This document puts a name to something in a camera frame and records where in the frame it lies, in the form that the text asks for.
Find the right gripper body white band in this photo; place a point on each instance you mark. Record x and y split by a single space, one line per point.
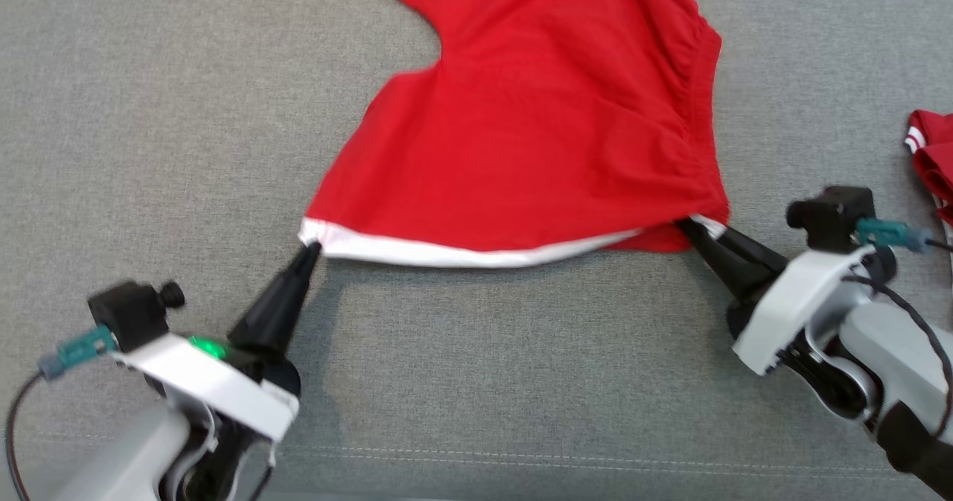
797 300

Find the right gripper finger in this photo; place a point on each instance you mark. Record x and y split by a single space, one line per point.
726 270
756 255

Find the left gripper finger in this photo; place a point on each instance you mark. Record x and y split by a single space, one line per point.
260 311
292 315

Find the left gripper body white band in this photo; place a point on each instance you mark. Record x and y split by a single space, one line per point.
216 389

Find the red and white t-shirt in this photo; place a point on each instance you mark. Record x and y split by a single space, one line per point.
936 158

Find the red shorts with white trim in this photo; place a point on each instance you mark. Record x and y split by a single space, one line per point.
536 136

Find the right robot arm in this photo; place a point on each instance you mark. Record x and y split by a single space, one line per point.
901 367

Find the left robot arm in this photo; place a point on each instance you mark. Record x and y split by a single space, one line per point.
126 464

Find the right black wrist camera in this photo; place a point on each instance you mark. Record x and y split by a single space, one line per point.
834 214

